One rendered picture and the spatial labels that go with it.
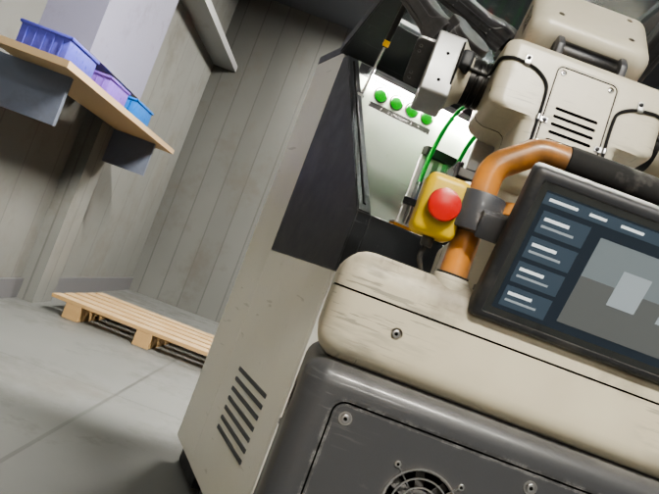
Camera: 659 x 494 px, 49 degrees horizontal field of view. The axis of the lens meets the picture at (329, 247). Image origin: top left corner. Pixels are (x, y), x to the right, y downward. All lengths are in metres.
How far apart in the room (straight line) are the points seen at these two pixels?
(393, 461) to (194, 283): 6.27
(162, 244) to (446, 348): 6.37
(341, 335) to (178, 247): 6.30
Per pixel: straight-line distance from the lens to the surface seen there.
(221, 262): 6.98
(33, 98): 3.38
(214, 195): 7.03
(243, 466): 1.91
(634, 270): 0.78
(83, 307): 4.50
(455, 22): 1.43
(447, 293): 0.79
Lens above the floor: 0.77
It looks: 2 degrees up
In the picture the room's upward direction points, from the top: 21 degrees clockwise
